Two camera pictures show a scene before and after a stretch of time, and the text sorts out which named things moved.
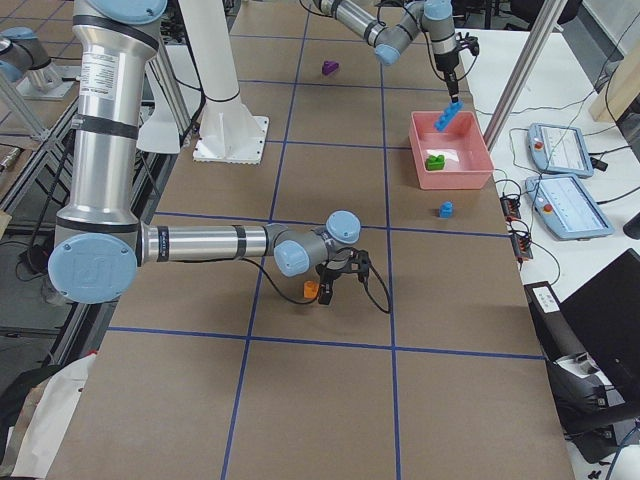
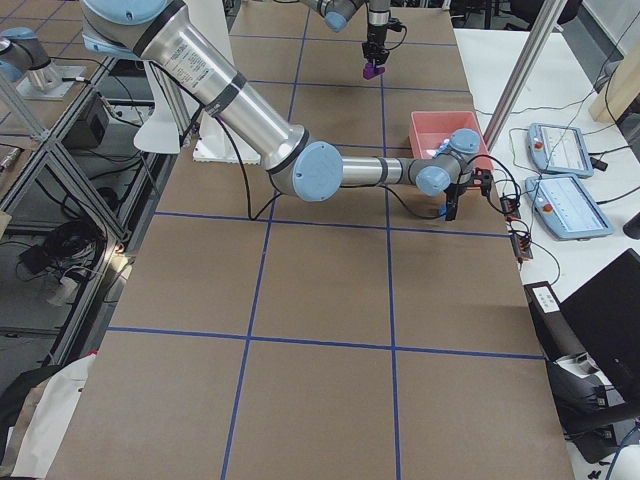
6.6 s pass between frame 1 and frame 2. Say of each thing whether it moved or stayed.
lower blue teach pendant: stayed
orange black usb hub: stayed
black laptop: stayed
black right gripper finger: moved
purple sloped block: moved
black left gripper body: moved
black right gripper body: moved
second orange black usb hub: stayed
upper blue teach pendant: stayed
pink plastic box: stayed
